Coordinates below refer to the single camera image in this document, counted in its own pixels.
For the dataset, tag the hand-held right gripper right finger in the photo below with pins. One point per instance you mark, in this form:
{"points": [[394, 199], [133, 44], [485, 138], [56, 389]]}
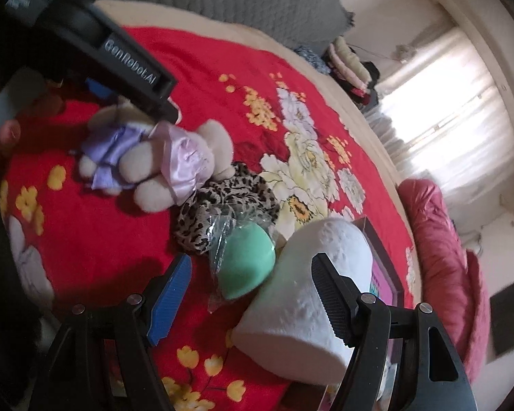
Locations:
{"points": [[330, 304]]}

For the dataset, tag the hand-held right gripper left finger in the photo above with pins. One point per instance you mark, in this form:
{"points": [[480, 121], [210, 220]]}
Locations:
{"points": [[173, 295]]}

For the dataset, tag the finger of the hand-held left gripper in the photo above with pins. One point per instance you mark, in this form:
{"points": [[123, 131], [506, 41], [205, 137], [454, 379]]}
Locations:
{"points": [[167, 111], [99, 89]]}

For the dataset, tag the white tissue roll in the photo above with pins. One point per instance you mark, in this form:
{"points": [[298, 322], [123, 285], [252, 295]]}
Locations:
{"points": [[304, 291]]}

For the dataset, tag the plush bear pink dress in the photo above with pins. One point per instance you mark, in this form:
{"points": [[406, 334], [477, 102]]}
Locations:
{"points": [[184, 158]]}

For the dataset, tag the plush bear purple dress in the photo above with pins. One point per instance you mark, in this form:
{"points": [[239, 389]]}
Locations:
{"points": [[111, 145]]}

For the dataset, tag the dark shallow cardboard box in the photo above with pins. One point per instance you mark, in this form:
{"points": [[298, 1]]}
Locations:
{"points": [[383, 261]]}

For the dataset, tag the green sponge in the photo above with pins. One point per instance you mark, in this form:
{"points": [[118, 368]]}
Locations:
{"points": [[248, 261]]}

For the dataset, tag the leopard print scrunchie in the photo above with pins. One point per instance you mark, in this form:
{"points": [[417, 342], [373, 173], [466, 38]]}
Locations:
{"points": [[240, 188]]}

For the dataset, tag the person's left hand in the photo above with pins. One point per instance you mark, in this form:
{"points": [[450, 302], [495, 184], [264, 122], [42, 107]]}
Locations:
{"points": [[8, 133]]}

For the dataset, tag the red floral blanket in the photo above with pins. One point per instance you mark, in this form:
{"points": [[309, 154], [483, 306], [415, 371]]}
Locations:
{"points": [[111, 244]]}

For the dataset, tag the pink quilt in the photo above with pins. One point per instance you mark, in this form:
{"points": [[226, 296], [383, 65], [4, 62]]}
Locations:
{"points": [[437, 244]]}

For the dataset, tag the grey quilted headboard cover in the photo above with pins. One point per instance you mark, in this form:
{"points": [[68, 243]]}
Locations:
{"points": [[240, 4]]}

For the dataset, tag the blue patterned cloth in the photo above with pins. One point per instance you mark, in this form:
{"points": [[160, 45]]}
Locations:
{"points": [[312, 60]]}

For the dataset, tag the stack of folded clothes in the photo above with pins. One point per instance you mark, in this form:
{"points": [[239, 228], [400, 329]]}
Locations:
{"points": [[347, 62]]}

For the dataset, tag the white sheer curtains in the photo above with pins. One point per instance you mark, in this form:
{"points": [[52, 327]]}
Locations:
{"points": [[445, 107]]}

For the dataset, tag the black wall television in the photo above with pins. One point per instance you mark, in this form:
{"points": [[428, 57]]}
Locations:
{"points": [[509, 312]]}

